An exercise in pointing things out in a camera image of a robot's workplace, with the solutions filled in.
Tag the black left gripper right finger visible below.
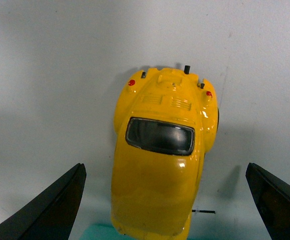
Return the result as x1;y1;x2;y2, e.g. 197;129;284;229
245;162;290;240

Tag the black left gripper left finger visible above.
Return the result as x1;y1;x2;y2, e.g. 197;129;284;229
0;163;87;240

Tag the yellow beetle toy car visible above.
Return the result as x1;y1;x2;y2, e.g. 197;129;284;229
111;66;219;240

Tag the turquoise plastic storage box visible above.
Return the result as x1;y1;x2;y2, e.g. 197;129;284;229
83;223;193;240

